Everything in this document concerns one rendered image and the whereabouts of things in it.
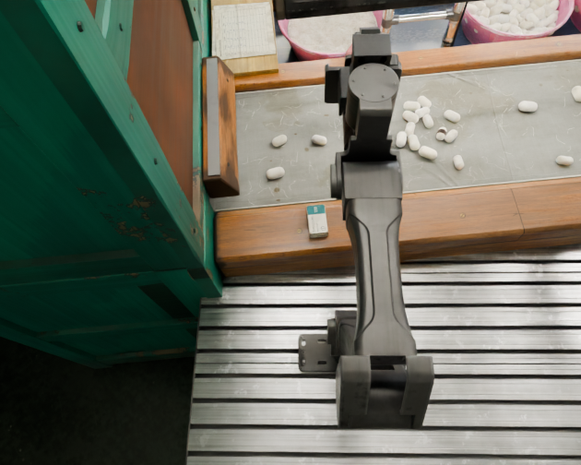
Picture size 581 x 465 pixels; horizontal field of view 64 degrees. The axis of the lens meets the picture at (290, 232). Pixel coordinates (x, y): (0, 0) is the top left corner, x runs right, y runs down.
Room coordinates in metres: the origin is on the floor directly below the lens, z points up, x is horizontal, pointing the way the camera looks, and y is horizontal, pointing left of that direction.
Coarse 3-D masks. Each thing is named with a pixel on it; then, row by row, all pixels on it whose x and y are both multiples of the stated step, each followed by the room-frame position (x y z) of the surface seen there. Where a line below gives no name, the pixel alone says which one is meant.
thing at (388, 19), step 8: (456, 8) 0.80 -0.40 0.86; (464, 8) 0.81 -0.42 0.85; (384, 16) 0.81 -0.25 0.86; (392, 16) 0.80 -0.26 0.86; (400, 16) 0.81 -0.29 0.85; (408, 16) 0.81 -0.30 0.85; (416, 16) 0.81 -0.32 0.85; (424, 16) 0.81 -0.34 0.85; (432, 16) 0.80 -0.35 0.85; (440, 16) 0.80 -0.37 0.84; (448, 16) 0.80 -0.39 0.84; (456, 16) 0.80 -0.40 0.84; (384, 24) 0.80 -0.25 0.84; (392, 24) 0.80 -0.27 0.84; (448, 24) 0.81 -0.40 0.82; (456, 24) 0.80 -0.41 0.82; (448, 32) 0.80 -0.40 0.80; (456, 32) 0.81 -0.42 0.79; (448, 40) 0.80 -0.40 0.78
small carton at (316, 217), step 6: (324, 204) 0.41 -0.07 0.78; (306, 210) 0.41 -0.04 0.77; (312, 210) 0.40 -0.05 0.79; (318, 210) 0.40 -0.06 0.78; (324, 210) 0.40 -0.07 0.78; (312, 216) 0.39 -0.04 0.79; (318, 216) 0.39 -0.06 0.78; (324, 216) 0.39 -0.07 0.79; (312, 222) 0.38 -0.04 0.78; (318, 222) 0.38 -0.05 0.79; (324, 222) 0.37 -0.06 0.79; (312, 228) 0.37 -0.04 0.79; (318, 228) 0.36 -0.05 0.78; (324, 228) 0.36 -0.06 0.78; (312, 234) 0.35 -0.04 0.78; (318, 234) 0.35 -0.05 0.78; (324, 234) 0.35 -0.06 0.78
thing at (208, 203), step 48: (0, 288) 0.30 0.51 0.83; (48, 288) 0.30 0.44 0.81; (96, 288) 0.29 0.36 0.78; (144, 288) 0.31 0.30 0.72; (192, 288) 0.29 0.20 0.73; (0, 336) 0.30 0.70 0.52; (48, 336) 0.30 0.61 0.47; (96, 336) 0.30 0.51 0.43; (144, 336) 0.31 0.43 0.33; (192, 336) 0.31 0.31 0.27
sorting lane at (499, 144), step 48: (240, 96) 0.74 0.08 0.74; (288, 96) 0.72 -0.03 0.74; (432, 96) 0.68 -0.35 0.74; (480, 96) 0.66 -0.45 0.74; (528, 96) 0.65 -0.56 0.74; (240, 144) 0.60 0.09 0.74; (288, 144) 0.59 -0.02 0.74; (336, 144) 0.58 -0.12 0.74; (432, 144) 0.55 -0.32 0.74; (480, 144) 0.54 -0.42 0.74; (528, 144) 0.52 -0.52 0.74; (576, 144) 0.51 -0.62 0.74; (240, 192) 0.49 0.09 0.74; (288, 192) 0.47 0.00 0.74
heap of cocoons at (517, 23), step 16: (496, 0) 0.95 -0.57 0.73; (512, 0) 0.94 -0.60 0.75; (528, 0) 0.94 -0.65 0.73; (544, 0) 0.94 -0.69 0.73; (480, 16) 0.90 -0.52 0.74; (496, 16) 0.89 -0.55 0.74; (512, 16) 0.89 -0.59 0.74; (528, 16) 0.88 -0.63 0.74; (544, 16) 0.89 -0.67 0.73; (512, 32) 0.84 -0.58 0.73; (528, 32) 0.83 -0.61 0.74
